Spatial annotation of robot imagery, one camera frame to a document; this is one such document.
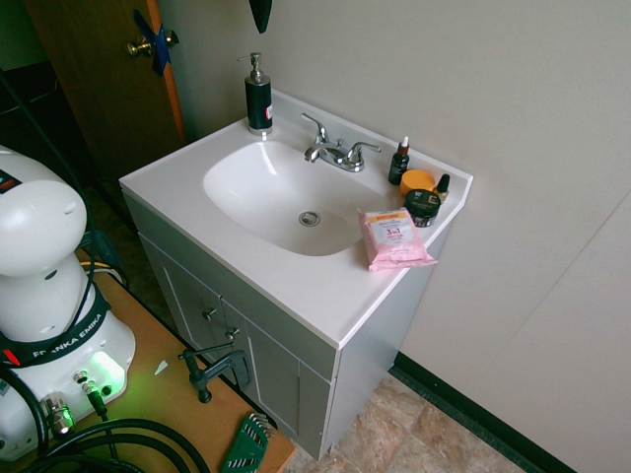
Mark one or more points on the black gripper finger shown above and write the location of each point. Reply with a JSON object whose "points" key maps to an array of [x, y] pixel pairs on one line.
{"points": [[261, 14]]}

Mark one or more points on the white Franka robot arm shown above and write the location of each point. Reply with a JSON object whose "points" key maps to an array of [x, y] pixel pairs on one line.
{"points": [[39, 236]]}

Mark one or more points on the dark soap dispenser silver pump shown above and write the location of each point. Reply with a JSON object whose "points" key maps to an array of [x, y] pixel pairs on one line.
{"points": [[259, 106]]}

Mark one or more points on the blue tape strip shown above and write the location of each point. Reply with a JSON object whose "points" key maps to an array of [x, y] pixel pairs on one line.
{"points": [[159, 47]]}

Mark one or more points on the brass door knob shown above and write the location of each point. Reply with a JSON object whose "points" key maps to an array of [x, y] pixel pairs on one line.
{"points": [[138, 48]]}

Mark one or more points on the brown wooden door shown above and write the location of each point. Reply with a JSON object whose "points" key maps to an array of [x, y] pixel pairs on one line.
{"points": [[98, 98]]}

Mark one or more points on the dark dropper bottle white cap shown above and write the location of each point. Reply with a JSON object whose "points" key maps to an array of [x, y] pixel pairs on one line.
{"points": [[398, 165]]}

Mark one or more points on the chrome sink drain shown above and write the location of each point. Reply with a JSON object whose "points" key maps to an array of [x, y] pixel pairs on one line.
{"points": [[309, 219]]}

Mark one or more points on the orange round jar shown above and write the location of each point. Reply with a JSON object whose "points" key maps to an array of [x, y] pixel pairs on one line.
{"points": [[416, 181]]}

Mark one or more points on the black round jar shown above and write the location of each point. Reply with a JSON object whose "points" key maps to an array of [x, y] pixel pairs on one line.
{"points": [[422, 207]]}

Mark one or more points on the small gold bottle black cap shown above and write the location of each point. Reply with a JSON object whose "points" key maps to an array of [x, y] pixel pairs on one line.
{"points": [[442, 189]]}

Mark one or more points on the pink wipes pack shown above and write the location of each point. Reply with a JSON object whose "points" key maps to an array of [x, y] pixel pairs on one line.
{"points": [[394, 241]]}

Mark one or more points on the white sink countertop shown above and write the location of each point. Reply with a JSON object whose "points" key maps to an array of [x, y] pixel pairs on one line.
{"points": [[276, 290]]}

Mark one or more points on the metal cabinet door knob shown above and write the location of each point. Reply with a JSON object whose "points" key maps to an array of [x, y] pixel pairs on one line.
{"points": [[232, 333], [209, 314]]}

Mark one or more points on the grey vanity cabinet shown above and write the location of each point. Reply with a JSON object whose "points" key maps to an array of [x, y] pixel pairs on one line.
{"points": [[276, 364]]}

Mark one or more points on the black C-clamp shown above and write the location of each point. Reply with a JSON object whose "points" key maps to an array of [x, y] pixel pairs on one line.
{"points": [[217, 369]]}

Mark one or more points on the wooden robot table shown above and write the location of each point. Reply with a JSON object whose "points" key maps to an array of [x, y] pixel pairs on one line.
{"points": [[167, 394]]}

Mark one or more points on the green hex key set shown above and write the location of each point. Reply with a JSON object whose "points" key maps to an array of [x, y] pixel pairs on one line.
{"points": [[246, 443]]}

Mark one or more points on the black wall baseboard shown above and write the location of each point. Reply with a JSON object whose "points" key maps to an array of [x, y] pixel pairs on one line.
{"points": [[473, 414]]}

